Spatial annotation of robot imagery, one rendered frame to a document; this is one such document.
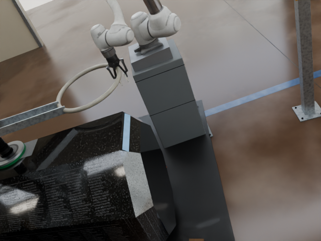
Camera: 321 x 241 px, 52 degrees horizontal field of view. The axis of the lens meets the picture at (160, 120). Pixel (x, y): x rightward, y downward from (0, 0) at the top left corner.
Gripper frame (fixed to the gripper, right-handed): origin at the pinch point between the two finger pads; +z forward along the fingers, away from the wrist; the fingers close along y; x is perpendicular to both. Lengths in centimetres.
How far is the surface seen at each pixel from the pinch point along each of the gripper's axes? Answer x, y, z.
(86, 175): 63, 47, 6
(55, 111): 14, 48, -11
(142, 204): 85, 30, 25
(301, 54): 34, -120, 37
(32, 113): 6, 61, -14
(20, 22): -465, 75, 33
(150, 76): -12.7, -20.7, 16.0
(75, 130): 27, 43, 0
